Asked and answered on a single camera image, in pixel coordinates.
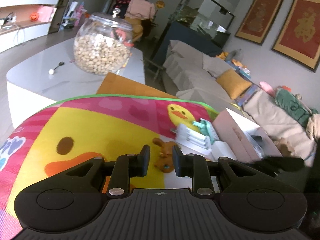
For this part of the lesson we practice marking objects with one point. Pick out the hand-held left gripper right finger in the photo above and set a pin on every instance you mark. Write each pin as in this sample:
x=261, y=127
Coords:
x=177, y=161

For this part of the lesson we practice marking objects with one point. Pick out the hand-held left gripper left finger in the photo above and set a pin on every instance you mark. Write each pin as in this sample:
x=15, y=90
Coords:
x=146, y=160

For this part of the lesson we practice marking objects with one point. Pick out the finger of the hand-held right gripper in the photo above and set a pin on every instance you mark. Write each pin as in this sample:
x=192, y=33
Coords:
x=285, y=164

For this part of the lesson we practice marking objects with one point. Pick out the orange bear toy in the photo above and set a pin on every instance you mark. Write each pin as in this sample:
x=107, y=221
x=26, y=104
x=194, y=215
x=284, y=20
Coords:
x=165, y=155

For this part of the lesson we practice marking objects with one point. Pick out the white power adapter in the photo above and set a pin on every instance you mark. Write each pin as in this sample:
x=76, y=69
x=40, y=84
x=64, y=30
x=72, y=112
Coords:
x=192, y=138

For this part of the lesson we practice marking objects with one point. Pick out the pink cardboard box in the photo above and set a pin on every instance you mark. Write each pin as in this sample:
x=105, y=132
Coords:
x=232, y=135

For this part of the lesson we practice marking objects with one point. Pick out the brown teddy plush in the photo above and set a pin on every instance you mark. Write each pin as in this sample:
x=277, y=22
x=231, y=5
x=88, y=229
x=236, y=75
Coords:
x=287, y=146

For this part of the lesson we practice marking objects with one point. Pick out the beige crumpled blanket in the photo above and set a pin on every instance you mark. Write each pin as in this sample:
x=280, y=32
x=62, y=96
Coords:
x=313, y=127

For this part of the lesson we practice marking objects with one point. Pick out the green plush toy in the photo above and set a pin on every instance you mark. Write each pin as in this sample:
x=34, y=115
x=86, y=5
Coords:
x=292, y=105

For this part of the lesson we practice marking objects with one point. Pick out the cartoon printed mat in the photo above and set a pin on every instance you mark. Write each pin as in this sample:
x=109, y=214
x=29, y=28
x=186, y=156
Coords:
x=100, y=120

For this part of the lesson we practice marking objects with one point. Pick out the shiny holographic panel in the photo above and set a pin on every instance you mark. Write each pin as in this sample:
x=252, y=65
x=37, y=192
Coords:
x=247, y=96

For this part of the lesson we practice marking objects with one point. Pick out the pink plush toy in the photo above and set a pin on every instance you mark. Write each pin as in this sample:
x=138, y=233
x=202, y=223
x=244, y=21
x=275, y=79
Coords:
x=267, y=88

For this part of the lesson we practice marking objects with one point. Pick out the brown table mat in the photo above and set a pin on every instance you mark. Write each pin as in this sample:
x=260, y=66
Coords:
x=120, y=85

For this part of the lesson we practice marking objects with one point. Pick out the beige covered sofa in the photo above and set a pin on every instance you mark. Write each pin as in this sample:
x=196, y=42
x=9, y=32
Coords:
x=195, y=77

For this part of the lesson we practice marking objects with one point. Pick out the small wooden stool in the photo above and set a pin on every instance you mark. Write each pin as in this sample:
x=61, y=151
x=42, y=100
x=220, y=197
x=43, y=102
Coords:
x=156, y=66

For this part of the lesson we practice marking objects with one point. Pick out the yellow cushion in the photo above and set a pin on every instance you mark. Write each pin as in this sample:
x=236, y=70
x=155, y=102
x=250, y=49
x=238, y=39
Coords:
x=233, y=83

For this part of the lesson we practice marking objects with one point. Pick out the pile of small plush toys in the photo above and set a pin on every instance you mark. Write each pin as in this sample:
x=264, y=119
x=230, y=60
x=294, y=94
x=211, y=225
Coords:
x=241, y=67

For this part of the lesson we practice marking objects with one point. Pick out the yellow plush toy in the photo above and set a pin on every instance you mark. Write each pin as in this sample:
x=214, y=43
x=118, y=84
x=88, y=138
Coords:
x=222, y=55

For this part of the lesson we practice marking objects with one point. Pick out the glass jar of nuts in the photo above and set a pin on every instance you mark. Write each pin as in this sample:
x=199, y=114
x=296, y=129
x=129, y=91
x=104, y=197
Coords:
x=100, y=52

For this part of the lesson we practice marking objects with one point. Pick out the grey plush toy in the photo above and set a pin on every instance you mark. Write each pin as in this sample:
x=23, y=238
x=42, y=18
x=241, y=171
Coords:
x=233, y=55

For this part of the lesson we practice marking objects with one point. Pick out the pink pig toy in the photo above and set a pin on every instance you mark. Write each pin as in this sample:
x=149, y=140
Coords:
x=121, y=33

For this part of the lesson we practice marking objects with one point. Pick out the spoon with white ball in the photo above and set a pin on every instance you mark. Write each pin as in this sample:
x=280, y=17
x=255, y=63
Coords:
x=51, y=71

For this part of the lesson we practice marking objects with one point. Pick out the yellow plush chair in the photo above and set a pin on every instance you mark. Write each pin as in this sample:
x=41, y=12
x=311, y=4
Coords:
x=137, y=30

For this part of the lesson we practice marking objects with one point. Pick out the glass fish tank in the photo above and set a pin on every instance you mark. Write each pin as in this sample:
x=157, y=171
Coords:
x=190, y=12

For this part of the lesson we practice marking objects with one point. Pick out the pink clothes pile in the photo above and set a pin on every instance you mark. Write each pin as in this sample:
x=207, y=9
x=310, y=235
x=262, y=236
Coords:
x=140, y=7

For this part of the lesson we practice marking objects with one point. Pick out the orange round hanging ornament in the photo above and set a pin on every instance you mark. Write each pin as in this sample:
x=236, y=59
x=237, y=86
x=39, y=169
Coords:
x=159, y=4

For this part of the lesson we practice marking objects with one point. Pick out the black red-dotted garment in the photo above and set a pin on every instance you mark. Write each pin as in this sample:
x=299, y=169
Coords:
x=122, y=1

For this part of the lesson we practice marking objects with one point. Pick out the pink paper bag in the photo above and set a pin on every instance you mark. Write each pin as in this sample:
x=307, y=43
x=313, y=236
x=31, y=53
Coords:
x=46, y=13

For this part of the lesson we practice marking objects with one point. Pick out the orange pumpkin toy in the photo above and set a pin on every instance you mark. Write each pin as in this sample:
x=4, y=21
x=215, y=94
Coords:
x=34, y=16

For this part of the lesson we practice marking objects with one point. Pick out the red framed wall picture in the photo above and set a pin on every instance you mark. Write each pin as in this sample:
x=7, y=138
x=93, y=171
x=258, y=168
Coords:
x=260, y=17
x=302, y=27

